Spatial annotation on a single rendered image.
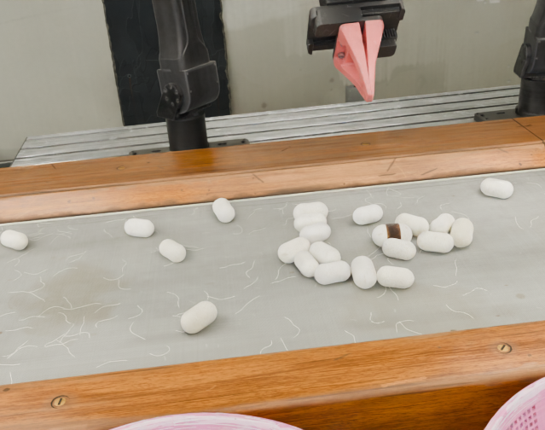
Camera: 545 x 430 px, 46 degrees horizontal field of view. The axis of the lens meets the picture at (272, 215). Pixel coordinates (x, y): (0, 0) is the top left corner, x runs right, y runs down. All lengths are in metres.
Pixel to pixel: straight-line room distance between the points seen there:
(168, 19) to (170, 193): 0.32
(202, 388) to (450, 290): 0.24
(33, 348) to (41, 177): 0.31
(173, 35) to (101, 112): 1.76
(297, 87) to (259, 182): 1.99
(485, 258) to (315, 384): 0.25
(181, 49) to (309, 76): 1.78
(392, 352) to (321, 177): 0.33
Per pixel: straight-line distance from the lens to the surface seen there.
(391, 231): 0.62
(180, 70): 0.97
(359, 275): 0.56
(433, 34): 2.83
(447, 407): 0.46
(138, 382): 0.46
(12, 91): 2.74
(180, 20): 0.96
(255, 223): 0.68
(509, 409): 0.43
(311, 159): 0.77
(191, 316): 0.52
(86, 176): 0.79
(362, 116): 1.20
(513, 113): 1.20
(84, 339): 0.55
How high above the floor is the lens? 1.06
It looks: 27 degrees down
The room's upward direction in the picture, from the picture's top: 4 degrees counter-clockwise
